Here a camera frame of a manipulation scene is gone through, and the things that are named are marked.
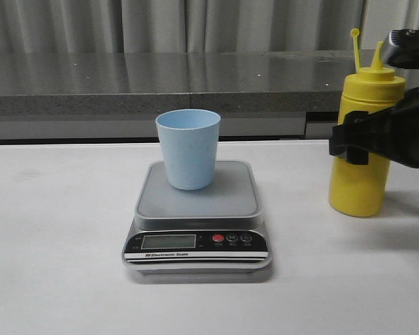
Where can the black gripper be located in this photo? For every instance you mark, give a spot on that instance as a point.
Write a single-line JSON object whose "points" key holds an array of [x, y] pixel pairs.
{"points": [[392, 133]]}

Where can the yellow squeeze bottle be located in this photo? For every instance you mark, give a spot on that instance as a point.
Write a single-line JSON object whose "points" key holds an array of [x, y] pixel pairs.
{"points": [[358, 190]]}

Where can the light blue plastic cup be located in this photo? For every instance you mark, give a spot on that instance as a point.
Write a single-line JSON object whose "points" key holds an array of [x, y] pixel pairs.
{"points": [[188, 139]]}

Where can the silver electronic kitchen scale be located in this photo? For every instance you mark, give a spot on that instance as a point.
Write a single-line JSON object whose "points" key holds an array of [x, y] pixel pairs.
{"points": [[217, 229]]}

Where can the grey stone counter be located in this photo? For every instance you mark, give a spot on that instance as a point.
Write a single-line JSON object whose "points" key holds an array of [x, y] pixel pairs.
{"points": [[115, 97]]}

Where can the grey curtain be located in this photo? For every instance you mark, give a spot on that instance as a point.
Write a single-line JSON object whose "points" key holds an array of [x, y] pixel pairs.
{"points": [[176, 26]]}

